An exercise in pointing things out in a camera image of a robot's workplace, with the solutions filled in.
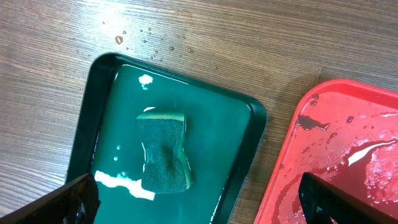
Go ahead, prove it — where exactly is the green scrub sponge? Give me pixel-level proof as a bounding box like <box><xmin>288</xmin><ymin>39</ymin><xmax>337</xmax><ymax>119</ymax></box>
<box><xmin>136</xmin><ymin>113</ymin><xmax>191</xmax><ymax>194</ymax></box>

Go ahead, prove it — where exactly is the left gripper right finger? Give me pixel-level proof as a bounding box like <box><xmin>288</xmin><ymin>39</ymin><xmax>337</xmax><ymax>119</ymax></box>
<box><xmin>298</xmin><ymin>172</ymin><xmax>397</xmax><ymax>224</ymax></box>

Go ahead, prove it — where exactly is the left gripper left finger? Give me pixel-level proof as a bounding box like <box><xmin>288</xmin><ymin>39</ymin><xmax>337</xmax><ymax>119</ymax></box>
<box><xmin>1</xmin><ymin>174</ymin><xmax>101</xmax><ymax>224</ymax></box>

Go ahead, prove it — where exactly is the dark green water tray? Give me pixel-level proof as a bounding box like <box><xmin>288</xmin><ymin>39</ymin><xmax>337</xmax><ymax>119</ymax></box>
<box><xmin>66</xmin><ymin>53</ymin><xmax>267</xmax><ymax>223</ymax></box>

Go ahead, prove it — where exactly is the red plastic tray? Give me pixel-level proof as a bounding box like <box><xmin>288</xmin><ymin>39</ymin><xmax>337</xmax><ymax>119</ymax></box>
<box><xmin>255</xmin><ymin>79</ymin><xmax>397</xmax><ymax>223</ymax></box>

